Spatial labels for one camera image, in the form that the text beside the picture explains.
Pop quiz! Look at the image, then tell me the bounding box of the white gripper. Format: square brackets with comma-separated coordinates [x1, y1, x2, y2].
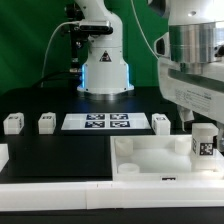
[158, 57, 224, 149]

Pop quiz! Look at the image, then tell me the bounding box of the white square tabletop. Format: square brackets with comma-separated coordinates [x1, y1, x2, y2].
[110, 135, 224, 182]

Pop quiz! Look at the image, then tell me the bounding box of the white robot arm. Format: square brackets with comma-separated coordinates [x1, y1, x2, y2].
[72, 0, 224, 152]

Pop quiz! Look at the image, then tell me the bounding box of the white marker sheet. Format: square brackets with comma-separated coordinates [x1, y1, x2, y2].
[62, 113, 150, 130]

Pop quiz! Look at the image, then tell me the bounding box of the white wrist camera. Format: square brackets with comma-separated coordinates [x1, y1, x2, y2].
[154, 32, 170, 58]

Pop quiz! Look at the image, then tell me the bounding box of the white thin cable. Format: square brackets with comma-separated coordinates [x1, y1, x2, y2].
[129, 0, 159, 59]

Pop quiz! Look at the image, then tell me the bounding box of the black cable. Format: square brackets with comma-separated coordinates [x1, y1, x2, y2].
[31, 70, 83, 88]

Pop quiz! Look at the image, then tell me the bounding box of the white front rail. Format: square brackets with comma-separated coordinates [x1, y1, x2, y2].
[0, 180, 224, 211]

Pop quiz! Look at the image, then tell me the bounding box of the white rail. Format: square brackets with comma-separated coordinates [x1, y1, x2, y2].
[0, 180, 224, 211]
[0, 144, 9, 172]

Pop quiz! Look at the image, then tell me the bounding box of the white left rail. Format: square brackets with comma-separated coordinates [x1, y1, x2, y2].
[0, 144, 9, 172]

